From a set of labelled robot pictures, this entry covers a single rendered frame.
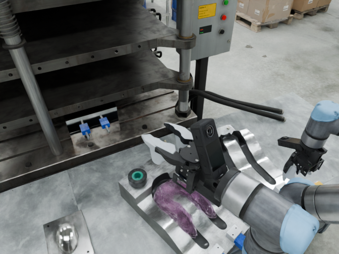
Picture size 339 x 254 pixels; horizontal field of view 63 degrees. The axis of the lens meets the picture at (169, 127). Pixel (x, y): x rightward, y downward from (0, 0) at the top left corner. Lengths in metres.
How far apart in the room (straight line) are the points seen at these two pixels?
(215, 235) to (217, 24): 1.10
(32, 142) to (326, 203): 1.46
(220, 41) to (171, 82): 0.40
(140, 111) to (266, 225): 1.35
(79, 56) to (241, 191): 1.01
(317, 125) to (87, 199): 0.97
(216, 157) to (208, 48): 1.22
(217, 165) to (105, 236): 0.78
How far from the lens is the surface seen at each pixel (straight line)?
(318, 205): 0.61
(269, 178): 1.32
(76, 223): 1.19
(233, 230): 1.14
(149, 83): 1.52
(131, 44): 1.37
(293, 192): 0.65
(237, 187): 0.51
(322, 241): 2.32
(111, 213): 1.26
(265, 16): 4.92
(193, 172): 0.54
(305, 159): 1.07
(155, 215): 1.14
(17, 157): 1.65
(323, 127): 0.96
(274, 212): 0.50
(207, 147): 0.51
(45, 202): 1.38
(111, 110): 1.51
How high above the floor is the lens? 1.87
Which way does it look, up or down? 42 degrees down
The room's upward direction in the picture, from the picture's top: straight up
